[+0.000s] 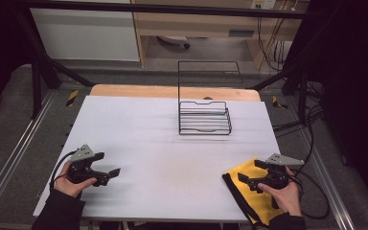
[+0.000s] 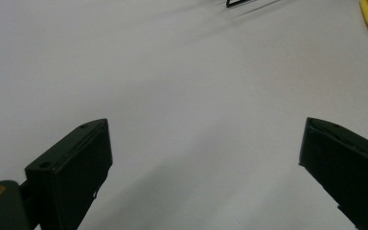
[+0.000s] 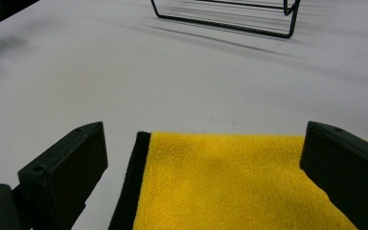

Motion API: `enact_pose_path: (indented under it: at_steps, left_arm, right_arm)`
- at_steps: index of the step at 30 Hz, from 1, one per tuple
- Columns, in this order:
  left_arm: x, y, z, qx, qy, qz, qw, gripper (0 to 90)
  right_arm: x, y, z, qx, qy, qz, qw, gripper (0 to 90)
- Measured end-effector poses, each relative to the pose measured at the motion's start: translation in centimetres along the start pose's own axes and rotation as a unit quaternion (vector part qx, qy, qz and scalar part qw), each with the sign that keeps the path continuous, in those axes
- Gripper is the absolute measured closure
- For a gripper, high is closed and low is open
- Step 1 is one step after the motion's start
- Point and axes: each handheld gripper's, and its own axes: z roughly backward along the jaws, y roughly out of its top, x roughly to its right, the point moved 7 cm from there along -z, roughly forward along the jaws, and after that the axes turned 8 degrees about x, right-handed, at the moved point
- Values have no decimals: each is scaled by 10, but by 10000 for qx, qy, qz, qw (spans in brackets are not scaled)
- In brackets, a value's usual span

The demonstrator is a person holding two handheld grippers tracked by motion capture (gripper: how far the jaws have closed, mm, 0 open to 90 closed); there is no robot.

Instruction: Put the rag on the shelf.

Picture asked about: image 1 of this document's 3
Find yellow black tape strip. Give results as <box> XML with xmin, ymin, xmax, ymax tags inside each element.
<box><xmin>271</xmin><ymin>95</ymin><xmax>288</xmax><ymax>110</ymax></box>
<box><xmin>65</xmin><ymin>89</ymin><xmax>80</xmax><ymax>107</ymax></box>

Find white table sheet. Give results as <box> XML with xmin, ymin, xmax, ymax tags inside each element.
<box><xmin>33</xmin><ymin>95</ymin><xmax>283</xmax><ymax>224</ymax></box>

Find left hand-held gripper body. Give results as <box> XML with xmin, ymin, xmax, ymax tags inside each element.
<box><xmin>66</xmin><ymin>144</ymin><xmax>103</xmax><ymax>187</ymax></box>

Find hand-held gripper cable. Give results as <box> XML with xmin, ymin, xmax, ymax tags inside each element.
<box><xmin>49</xmin><ymin>150</ymin><xmax>78</xmax><ymax>193</ymax></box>
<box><xmin>288</xmin><ymin>127</ymin><xmax>332</xmax><ymax>220</ymax></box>

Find hanging black cables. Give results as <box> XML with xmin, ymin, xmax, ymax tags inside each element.
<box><xmin>256</xmin><ymin>15</ymin><xmax>289</xmax><ymax>73</ymax></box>

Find black metal frame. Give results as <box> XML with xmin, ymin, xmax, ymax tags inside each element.
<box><xmin>12</xmin><ymin>0</ymin><xmax>321</xmax><ymax>127</ymax></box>

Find aluminium rail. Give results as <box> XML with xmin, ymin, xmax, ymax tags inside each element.
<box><xmin>299</xmin><ymin>127</ymin><xmax>357</xmax><ymax>230</ymax></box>
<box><xmin>0</xmin><ymin>90</ymin><xmax>58</xmax><ymax>219</ymax></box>

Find black wire rack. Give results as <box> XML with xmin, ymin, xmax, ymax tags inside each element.
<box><xmin>177</xmin><ymin>59</ymin><xmax>244</xmax><ymax>136</ymax></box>

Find black floor cables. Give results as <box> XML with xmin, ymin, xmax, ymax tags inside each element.
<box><xmin>272</xmin><ymin>80</ymin><xmax>325</xmax><ymax>139</ymax></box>

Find white cabinet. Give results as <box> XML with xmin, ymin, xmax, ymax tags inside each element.
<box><xmin>30</xmin><ymin>8</ymin><xmax>141</xmax><ymax>62</ymax></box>

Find chair base with castor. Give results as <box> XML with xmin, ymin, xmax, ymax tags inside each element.
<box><xmin>156</xmin><ymin>34</ymin><xmax>192</xmax><ymax>50</ymax></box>

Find person's left hand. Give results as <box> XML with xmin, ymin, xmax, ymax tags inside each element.
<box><xmin>55</xmin><ymin>162</ymin><xmax>98</xmax><ymax>198</ymax></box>

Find left hand-held gripper cable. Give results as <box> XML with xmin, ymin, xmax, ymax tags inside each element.
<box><xmin>49</xmin><ymin>150</ymin><xmax>78</xmax><ymax>193</ymax></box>

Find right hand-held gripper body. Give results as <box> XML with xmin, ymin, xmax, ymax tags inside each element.
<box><xmin>256</xmin><ymin>152</ymin><xmax>306</xmax><ymax>191</ymax></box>

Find white power outlet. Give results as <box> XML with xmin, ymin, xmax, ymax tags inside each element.
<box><xmin>250</xmin><ymin>0</ymin><xmax>278</xmax><ymax>11</ymax></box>

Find right hand-held gripper cable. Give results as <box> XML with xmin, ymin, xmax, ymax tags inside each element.
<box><xmin>288</xmin><ymin>127</ymin><xmax>332</xmax><ymax>220</ymax></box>

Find person's right hand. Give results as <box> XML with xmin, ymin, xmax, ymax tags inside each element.
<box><xmin>257</xmin><ymin>166</ymin><xmax>303</xmax><ymax>218</ymax></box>

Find yellow cloth with black edge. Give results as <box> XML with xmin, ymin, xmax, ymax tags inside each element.
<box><xmin>221</xmin><ymin>157</ymin><xmax>286</xmax><ymax>228</ymax></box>

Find wooden desk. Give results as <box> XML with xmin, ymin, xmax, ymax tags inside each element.
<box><xmin>130</xmin><ymin>0</ymin><xmax>311</xmax><ymax>70</ymax></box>

